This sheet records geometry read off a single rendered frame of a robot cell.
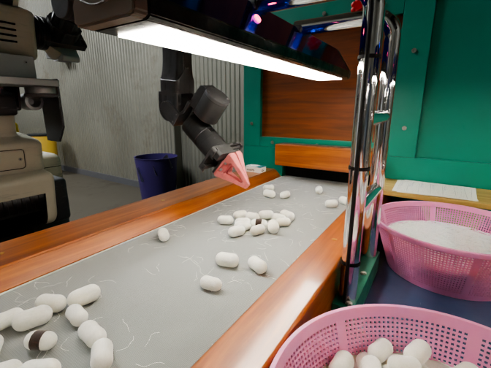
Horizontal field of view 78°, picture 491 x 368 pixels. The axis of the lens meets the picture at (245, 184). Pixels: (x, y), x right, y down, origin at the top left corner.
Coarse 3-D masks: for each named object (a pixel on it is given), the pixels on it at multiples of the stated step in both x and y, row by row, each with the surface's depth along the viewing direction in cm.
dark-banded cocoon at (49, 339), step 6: (36, 330) 30; (30, 336) 29; (42, 336) 29; (48, 336) 30; (54, 336) 30; (24, 342) 29; (42, 342) 29; (48, 342) 29; (54, 342) 30; (42, 348) 29; (48, 348) 29
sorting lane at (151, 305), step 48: (336, 192) 86; (144, 240) 55; (192, 240) 55; (240, 240) 55; (288, 240) 55; (48, 288) 40; (144, 288) 40; (192, 288) 40; (240, 288) 40; (144, 336) 32; (192, 336) 32
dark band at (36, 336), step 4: (36, 332) 30; (40, 332) 30; (44, 332) 30; (32, 336) 29; (36, 336) 29; (40, 336) 29; (32, 340) 29; (36, 340) 29; (28, 344) 29; (32, 344) 29; (36, 344) 29; (32, 348) 29; (36, 348) 29
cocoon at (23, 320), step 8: (24, 312) 32; (32, 312) 32; (40, 312) 33; (48, 312) 33; (16, 320) 32; (24, 320) 32; (32, 320) 32; (40, 320) 33; (48, 320) 33; (16, 328) 32; (24, 328) 32
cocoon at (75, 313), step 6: (72, 306) 34; (78, 306) 34; (66, 312) 33; (72, 312) 33; (78, 312) 33; (84, 312) 33; (72, 318) 32; (78, 318) 32; (84, 318) 33; (72, 324) 32; (78, 324) 32
